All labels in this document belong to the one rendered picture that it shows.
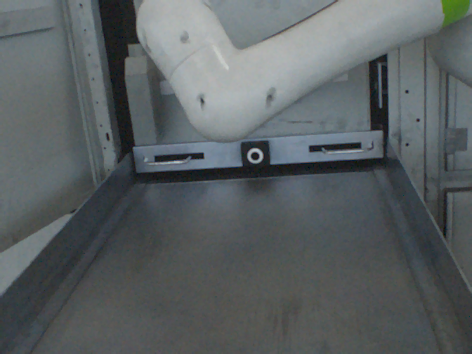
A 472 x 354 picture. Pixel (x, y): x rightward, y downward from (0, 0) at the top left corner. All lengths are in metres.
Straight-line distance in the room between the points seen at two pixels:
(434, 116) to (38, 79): 0.78
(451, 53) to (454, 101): 0.24
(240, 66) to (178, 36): 0.09
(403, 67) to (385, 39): 0.41
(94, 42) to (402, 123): 0.65
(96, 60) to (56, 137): 0.18
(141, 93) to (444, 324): 0.72
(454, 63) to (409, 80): 0.22
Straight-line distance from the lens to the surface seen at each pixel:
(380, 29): 0.81
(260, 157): 1.25
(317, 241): 0.96
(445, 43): 1.01
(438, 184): 1.30
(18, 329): 0.83
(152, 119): 1.18
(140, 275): 0.91
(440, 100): 1.25
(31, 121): 1.19
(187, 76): 0.75
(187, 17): 0.78
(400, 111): 1.24
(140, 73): 1.17
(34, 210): 1.20
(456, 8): 0.86
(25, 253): 1.45
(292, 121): 1.26
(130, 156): 1.31
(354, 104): 1.26
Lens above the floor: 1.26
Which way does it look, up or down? 19 degrees down
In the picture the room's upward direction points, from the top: 6 degrees counter-clockwise
